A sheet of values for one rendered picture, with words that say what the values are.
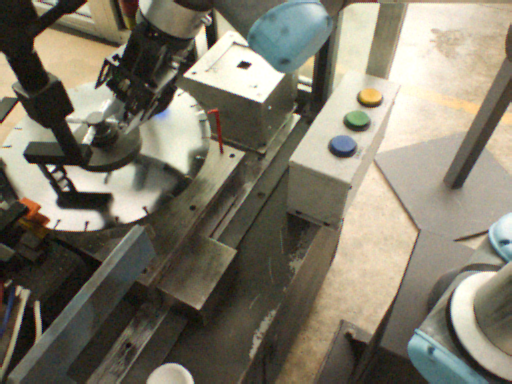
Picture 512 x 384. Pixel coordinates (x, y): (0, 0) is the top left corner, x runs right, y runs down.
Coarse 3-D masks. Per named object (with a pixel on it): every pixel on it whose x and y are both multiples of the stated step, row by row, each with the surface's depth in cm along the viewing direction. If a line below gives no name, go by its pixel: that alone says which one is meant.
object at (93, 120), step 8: (104, 104) 66; (96, 112) 64; (72, 120) 64; (80, 120) 64; (88, 120) 63; (96, 120) 63; (104, 120) 63; (112, 120) 63; (120, 120) 63; (96, 128) 63; (104, 128) 64; (88, 136) 61; (96, 136) 65; (104, 136) 65
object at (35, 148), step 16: (64, 128) 54; (32, 144) 59; (48, 144) 58; (64, 144) 55; (80, 144) 58; (32, 160) 58; (48, 160) 58; (64, 160) 58; (80, 160) 57; (48, 176) 60
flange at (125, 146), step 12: (84, 132) 67; (120, 132) 67; (132, 132) 67; (96, 144) 65; (108, 144) 65; (120, 144) 66; (132, 144) 66; (96, 156) 64; (108, 156) 64; (120, 156) 64; (96, 168) 64
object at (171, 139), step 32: (96, 96) 74; (32, 128) 70; (160, 128) 69; (192, 128) 69; (0, 160) 66; (128, 160) 65; (160, 160) 65; (192, 160) 65; (0, 192) 62; (32, 192) 62; (64, 192) 62; (96, 192) 61; (128, 192) 61; (160, 192) 61; (64, 224) 58; (96, 224) 58
